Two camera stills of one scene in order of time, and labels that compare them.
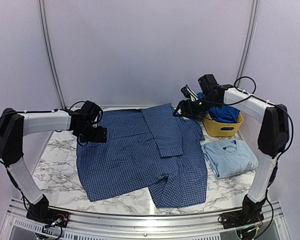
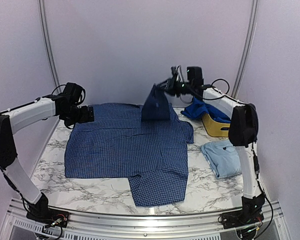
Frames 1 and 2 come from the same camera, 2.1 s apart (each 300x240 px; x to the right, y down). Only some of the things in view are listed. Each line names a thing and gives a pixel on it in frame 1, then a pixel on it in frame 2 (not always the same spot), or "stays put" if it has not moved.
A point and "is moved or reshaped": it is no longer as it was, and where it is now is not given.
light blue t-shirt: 229,158 stays put
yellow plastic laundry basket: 217,129 stays put
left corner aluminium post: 45,21 stays put
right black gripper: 183,104 to 171,86
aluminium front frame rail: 198,226 stays put
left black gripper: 100,136 to 85,118
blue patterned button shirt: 152,148 is moved or reshaped
